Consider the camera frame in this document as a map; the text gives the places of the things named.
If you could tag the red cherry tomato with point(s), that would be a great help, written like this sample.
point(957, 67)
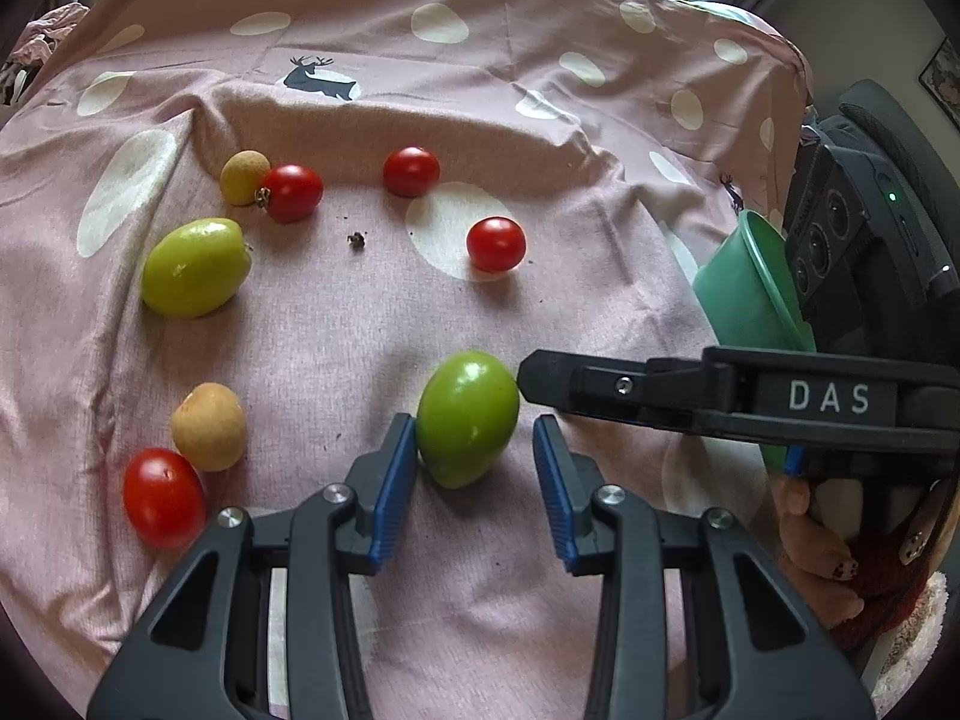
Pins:
point(163, 496)
point(496, 244)
point(411, 171)

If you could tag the oblong green fruit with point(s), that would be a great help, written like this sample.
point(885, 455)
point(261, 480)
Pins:
point(196, 266)

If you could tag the grey sofa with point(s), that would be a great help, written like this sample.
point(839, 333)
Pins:
point(862, 94)

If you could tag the tan longan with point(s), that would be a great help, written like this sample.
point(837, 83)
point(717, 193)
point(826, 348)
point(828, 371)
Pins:
point(208, 426)
point(241, 178)

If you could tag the white fluffy garment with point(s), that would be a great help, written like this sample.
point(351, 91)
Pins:
point(919, 641)

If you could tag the person's right hand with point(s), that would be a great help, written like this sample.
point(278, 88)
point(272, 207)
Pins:
point(814, 562)

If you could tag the light blue cloth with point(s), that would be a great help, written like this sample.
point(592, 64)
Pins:
point(720, 9)

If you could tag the framed wall painting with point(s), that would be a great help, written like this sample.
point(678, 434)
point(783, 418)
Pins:
point(941, 79)

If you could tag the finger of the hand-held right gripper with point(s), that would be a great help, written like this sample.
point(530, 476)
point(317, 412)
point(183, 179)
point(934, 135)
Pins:
point(600, 384)

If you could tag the pink spotted deer cloth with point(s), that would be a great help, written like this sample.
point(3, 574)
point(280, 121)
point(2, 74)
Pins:
point(337, 345)

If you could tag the green plastic bowl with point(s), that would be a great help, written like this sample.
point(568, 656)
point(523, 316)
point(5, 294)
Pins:
point(750, 307)

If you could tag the round green fruit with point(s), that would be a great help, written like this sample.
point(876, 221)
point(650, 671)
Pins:
point(469, 416)

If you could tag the red tomato with stem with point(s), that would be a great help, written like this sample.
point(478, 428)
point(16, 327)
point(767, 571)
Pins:
point(294, 193)

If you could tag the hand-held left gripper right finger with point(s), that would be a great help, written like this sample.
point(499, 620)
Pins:
point(555, 495)

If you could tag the pink clothes pile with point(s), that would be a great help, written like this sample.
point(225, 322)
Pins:
point(45, 34)

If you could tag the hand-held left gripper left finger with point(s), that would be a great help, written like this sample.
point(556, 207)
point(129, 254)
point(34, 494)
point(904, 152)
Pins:
point(394, 487)

